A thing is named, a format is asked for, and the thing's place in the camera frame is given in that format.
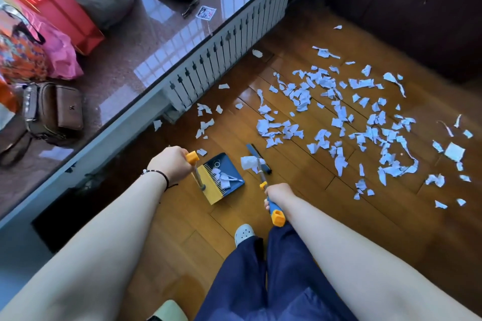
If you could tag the person's left forearm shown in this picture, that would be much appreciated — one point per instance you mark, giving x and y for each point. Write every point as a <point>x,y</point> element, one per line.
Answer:
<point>94,253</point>

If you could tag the light grey clog shoe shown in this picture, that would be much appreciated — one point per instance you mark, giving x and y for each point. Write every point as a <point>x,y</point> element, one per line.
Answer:
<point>244,234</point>

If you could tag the pink plastic bag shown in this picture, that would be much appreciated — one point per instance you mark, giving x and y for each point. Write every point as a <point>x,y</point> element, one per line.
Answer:
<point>60,57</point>

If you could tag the white radiator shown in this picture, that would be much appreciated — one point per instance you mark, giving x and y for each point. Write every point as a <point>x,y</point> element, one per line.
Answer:
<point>222,53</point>

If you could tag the person's right fingers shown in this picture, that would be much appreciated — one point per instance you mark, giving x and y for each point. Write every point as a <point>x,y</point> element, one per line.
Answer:
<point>269,194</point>

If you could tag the person's left fingers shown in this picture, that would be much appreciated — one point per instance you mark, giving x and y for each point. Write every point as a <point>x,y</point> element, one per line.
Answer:
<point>187,168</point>

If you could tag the colourful patterned bag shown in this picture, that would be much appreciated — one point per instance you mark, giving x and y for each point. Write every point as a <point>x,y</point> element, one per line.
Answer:
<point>19,57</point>

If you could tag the small printed square packet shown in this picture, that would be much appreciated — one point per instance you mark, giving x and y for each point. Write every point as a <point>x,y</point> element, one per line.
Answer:
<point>206,13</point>

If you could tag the crumpled white paper piece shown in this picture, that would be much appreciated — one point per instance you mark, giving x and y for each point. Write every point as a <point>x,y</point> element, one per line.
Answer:
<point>248,162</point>

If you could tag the navy blue trousers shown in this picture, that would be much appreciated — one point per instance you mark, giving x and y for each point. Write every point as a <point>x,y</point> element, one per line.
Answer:
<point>271,287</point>

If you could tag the person's left hand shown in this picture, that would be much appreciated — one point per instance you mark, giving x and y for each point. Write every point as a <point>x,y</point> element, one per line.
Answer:
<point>169,163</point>

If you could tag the pale green slipper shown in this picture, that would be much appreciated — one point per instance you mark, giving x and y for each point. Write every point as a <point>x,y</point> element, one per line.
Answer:
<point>169,312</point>

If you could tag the brown leather handbag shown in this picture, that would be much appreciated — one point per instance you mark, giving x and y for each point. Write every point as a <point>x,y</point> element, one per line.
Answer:
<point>52,110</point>

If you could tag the person's right forearm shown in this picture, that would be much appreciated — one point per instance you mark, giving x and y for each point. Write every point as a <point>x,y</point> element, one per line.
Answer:
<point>361,260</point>

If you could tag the person's right hand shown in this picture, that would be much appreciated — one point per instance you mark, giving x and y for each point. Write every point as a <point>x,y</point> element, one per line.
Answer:
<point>280,193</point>

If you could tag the orange and white bag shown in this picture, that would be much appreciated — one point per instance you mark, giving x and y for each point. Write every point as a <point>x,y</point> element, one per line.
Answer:
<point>5,102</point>

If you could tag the red paper bag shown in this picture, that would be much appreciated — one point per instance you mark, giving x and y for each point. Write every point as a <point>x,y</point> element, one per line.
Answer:
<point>64,19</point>

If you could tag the dark brown sofa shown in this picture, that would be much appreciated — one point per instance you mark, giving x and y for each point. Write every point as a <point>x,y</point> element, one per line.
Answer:
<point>414,4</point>

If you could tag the paper scraps in dustpan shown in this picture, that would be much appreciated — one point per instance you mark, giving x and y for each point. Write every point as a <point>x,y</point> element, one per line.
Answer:
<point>224,177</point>

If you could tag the blue and yellow dustpan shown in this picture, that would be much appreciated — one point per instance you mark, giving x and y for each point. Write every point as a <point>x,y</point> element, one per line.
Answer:
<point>220,181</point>

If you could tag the blue broom with orange end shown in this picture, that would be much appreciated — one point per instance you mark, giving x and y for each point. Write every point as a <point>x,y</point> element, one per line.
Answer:
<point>275,211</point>

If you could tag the scattered white paper scraps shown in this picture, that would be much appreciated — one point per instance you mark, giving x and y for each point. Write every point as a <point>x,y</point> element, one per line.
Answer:
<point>339,114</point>

